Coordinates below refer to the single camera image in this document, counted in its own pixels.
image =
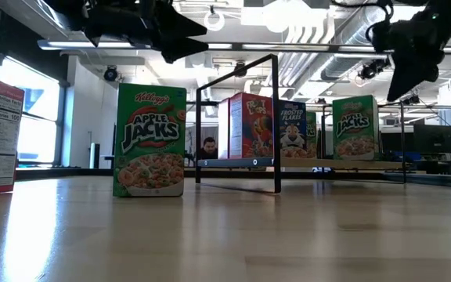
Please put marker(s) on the black computer monitor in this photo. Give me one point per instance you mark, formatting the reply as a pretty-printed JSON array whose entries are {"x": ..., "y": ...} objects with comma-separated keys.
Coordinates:
[
  {"x": 434, "y": 139},
  {"x": 395, "y": 142}
]

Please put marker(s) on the blue Frosted Flakes cereal box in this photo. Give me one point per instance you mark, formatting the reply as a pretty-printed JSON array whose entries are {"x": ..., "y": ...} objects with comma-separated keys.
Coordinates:
[{"x": 293, "y": 129}]

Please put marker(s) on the green Apple Jacks cereal box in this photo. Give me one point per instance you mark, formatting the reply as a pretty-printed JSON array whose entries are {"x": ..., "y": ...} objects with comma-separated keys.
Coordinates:
[
  {"x": 354, "y": 127},
  {"x": 311, "y": 135},
  {"x": 149, "y": 137}
]

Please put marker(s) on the black aluminium rig frame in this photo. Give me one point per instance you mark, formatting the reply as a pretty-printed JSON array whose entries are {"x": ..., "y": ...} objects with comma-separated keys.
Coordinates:
[{"x": 92, "y": 173}]

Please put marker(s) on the silver ventilation duct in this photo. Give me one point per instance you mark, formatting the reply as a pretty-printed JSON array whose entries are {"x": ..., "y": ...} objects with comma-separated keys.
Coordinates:
[{"x": 351, "y": 47}]

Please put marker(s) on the large bright window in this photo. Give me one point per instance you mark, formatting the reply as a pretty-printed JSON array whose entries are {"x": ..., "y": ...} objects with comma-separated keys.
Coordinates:
[{"x": 33, "y": 117}]

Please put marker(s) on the black ceiling spotlight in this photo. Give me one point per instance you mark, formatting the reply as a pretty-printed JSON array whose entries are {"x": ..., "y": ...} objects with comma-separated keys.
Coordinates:
[
  {"x": 372, "y": 69},
  {"x": 410, "y": 99},
  {"x": 110, "y": 73},
  {"x": 240, "y": 69}
]

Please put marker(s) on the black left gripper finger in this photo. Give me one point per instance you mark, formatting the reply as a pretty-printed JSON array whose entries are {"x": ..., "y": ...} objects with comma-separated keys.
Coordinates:
[
  {"x": 182, "y": 49},
  {"x": 174, "y": 23}
]

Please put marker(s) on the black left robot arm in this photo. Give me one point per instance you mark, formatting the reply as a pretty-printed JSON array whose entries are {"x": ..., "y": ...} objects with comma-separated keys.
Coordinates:
[{"x": 104, "y": 19}]

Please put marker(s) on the person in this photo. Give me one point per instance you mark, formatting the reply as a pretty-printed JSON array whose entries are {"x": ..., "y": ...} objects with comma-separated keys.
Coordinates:
[{"x": 209, "y": 147}]

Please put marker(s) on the wooden shelf with black frame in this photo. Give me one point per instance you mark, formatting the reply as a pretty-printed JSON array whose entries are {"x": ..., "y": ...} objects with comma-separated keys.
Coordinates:
[{"x": 327, "y": 163}]

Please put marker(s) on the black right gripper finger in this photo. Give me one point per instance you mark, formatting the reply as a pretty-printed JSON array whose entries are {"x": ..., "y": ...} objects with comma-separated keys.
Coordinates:
[{"x": 405, "y": 74}]

